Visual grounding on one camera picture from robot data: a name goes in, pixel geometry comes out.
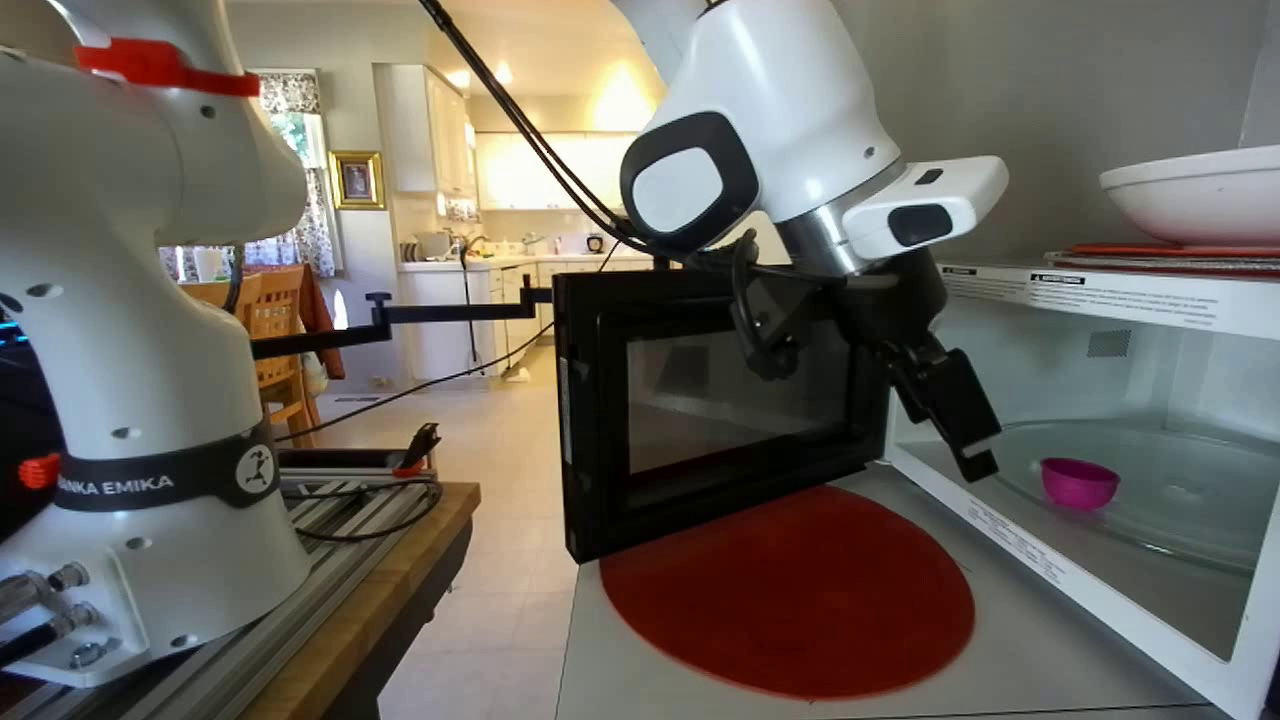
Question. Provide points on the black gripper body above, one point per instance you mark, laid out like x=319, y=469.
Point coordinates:
x=886, y=314

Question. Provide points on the glass microwave turntable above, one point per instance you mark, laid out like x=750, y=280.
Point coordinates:
x=1186, y=494

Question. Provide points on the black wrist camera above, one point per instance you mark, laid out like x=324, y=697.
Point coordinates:
x=766, y=314

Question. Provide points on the gold framed picture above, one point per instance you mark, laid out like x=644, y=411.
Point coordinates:
x=359, y=180

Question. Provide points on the stack of red plates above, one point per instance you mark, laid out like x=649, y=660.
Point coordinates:
x=1173, y=254

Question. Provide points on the black camera clamp arm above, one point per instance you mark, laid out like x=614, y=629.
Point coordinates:
x=402, y=321

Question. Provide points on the wooden chair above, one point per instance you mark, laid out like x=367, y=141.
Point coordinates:
x=275, y=344

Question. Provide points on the black steel microwave door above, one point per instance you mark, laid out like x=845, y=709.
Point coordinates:
x=723, y=402

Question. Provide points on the small pink bowl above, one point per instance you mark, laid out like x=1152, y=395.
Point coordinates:
x=1081, y=483

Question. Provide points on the round red placemat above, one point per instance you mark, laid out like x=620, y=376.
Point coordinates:
x=785, y=603

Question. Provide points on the red black clip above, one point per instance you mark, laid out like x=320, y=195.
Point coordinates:
x=421, y=449

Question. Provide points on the large white bowl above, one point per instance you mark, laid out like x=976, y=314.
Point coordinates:
x=1203, y=195

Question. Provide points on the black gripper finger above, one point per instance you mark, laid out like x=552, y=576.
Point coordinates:
x=943, y=385
x=981, y=445

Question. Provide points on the white microwave body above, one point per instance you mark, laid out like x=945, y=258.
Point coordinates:
x=1107, y=603

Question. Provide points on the white kitchen cabinet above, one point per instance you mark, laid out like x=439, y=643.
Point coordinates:
x=421, y=134

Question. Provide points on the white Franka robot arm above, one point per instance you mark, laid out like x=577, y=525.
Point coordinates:
x=135, y=334

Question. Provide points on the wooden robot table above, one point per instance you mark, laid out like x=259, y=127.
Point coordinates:
x=372, y=615

